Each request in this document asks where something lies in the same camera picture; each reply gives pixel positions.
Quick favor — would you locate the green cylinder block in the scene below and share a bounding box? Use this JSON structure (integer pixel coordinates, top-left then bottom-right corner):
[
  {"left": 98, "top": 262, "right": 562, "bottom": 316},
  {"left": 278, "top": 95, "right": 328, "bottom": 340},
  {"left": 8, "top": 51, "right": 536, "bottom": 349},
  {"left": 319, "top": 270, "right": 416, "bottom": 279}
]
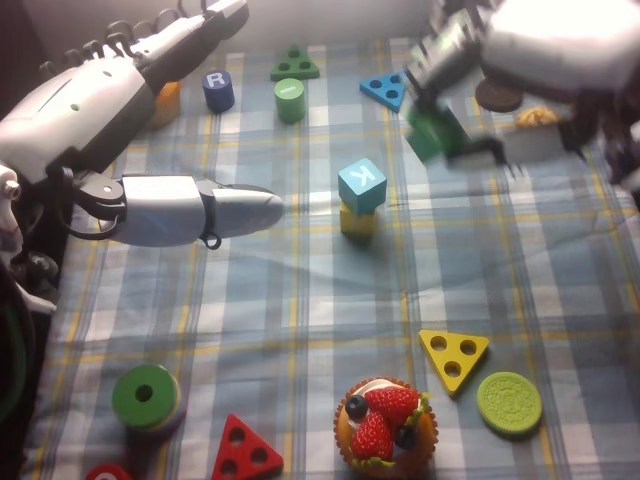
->
[{"left": 273, "top": 78, "right": 307, "bottom": 125}]

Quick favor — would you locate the brown sandwich toy cookie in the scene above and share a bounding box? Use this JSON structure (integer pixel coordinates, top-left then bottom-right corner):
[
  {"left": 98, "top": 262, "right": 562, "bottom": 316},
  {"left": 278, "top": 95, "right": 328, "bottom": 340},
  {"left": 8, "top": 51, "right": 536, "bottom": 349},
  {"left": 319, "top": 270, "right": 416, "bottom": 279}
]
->
[{"left": 474, "top": 79, "right": 524, "bottom": 114}]

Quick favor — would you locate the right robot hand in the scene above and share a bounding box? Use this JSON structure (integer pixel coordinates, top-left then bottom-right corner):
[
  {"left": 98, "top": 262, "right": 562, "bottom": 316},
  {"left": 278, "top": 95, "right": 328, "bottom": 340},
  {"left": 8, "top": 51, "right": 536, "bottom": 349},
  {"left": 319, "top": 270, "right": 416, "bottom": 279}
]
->
[{"left": 0, "top": 0, "right": 286, "bottom": 250}]

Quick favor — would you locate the green sandwich toy cookie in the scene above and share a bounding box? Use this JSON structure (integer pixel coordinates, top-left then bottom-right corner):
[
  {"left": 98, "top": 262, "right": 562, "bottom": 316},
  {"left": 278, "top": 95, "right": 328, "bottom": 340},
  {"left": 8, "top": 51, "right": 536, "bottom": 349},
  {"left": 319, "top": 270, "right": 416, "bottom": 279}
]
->
[{"left": 476, "top": 371, "right": 544, "bottom": 441}]

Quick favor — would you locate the blue cylinder with letter R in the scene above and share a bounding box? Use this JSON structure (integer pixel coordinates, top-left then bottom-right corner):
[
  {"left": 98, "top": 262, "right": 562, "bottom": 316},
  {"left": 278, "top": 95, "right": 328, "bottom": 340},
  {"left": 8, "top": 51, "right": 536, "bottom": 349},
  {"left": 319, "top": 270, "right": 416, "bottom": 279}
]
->
[{"left": 202, "top": 69, "right": 236, "bottom": 114}]

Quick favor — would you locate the green triangle block with holes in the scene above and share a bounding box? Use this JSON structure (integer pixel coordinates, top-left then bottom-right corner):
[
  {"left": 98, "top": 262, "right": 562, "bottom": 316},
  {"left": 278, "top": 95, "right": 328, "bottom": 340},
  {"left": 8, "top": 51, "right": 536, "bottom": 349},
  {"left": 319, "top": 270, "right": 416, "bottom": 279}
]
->
[{"left": 269, "top": 44, "right": 321, "bottom": 83}]

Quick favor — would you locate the green cube block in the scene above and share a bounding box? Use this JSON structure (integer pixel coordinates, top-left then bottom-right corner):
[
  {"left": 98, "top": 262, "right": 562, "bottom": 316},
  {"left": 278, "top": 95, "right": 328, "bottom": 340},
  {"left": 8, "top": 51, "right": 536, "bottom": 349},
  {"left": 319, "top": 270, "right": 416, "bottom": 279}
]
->
[{"left": 407, "top": 98, "right": 477, "bottom": 163}]

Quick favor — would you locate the yellow flower toy cookie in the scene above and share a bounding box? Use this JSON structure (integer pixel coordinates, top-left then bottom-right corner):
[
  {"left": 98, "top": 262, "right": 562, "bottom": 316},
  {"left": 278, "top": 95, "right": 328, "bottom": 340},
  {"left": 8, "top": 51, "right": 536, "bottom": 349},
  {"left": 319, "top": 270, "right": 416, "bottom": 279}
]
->
[{"left": 514, "top": 105, "right": 560, "bottom": 129}]

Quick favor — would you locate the yellow triangle block with holes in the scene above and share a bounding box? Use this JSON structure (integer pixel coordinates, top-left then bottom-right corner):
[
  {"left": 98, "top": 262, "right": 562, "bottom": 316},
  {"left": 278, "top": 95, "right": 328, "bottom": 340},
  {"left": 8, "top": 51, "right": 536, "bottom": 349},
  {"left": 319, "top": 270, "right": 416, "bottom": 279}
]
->
[{"left": 418, "top": 329, "right": 491, "bottom": 397}]

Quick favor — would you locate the blue cube with letter K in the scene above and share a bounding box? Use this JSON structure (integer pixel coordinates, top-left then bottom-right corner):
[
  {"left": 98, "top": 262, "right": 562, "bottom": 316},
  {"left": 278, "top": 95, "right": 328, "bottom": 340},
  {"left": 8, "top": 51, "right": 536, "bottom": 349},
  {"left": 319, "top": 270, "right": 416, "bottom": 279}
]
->
[{"left": 337, "top": 157, "right": 389, "bottom": 217}]

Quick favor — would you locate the strawberry toy cupcake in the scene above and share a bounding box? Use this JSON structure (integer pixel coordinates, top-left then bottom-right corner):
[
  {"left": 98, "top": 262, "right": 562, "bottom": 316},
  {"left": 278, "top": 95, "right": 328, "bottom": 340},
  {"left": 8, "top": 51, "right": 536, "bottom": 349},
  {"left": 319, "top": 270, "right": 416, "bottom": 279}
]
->
[{"left": 333, "top": 377, "right": 439, "bottom": 470}]

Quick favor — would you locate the red triangle block with holes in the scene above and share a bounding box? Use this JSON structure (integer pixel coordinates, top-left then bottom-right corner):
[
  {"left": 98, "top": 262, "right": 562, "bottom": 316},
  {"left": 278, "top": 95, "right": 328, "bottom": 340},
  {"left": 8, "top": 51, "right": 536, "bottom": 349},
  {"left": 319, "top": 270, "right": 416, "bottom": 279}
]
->
[{"left": 211, "top": 413, "right": 285, "bottom": 480}]

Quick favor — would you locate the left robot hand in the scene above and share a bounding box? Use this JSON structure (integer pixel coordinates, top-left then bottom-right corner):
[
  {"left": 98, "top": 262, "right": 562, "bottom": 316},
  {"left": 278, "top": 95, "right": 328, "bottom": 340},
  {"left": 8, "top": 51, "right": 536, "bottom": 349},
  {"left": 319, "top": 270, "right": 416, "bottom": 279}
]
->
[{"left": 403, "top": 0, "right": 640, "bottom": 177}]

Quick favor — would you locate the red cylinder block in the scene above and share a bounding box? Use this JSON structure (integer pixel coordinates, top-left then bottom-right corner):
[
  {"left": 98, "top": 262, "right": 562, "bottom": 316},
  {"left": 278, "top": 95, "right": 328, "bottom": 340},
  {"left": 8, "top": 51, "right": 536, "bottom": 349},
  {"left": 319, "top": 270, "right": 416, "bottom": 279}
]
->
[{"left": 84, "top": 463, "right": 133, "bottom": 480}]

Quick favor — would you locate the stack of coloured rings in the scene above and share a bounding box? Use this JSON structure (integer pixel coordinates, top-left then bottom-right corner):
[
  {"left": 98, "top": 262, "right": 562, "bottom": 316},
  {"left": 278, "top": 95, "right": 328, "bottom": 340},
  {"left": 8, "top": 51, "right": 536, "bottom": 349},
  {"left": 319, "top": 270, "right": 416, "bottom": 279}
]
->
[{"left": 110, "top": 363, "right": 188, "bottom": 434}]

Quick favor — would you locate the blue triangle block with holes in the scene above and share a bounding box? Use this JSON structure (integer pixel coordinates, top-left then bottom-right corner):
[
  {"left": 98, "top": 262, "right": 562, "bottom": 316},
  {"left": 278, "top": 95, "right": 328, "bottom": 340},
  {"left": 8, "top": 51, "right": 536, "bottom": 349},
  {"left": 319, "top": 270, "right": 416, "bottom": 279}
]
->
[{"left": 358, "top": 72, "right": 412, "bottom": 114}]

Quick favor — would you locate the yellow cube block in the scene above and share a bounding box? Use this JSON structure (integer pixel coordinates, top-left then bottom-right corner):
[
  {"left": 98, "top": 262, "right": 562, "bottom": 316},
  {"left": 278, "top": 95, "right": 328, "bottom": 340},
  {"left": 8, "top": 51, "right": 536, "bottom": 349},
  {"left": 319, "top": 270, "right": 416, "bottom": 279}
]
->
[{"left": 339, "top": 202, "right": 376, "bottom": 240}]

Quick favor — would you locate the blue plaid tablecloth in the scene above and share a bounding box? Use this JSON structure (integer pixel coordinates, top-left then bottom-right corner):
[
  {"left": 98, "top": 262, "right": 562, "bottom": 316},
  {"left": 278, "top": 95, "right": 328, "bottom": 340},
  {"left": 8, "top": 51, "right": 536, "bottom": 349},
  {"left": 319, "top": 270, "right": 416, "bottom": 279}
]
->
[{"left": 19, "top": 39, "right": 640, "bottom": 480}]

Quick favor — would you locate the orange toy cupcake with cream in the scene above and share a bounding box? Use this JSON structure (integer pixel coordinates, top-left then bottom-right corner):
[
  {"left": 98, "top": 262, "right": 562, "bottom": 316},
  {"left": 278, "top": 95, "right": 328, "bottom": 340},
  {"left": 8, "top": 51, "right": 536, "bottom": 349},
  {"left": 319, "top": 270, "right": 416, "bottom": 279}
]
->
[{"left": 148, "top": 81, "right": 182, "bottom": 130}]

